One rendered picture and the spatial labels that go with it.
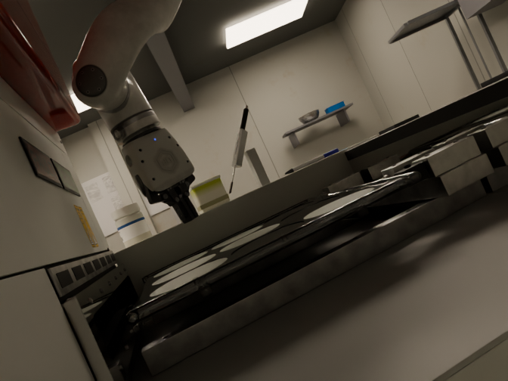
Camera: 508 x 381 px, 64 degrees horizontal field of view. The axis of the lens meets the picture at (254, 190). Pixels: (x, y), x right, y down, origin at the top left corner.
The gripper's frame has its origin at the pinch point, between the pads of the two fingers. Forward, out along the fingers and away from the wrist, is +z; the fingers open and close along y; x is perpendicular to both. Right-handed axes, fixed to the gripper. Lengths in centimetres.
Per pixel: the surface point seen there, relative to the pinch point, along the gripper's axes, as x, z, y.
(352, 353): -41.3, 13.1, -22.6
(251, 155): -1.2, -2.6, 21.1
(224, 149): 442, -27, 440
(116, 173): 549, -80, 303
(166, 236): 8.8, 2.8, -0.9
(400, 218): -34.7, 14.0, 4.4
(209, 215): 4.0, 3.7, 7.1
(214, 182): 10.7, -1.3, 18.3
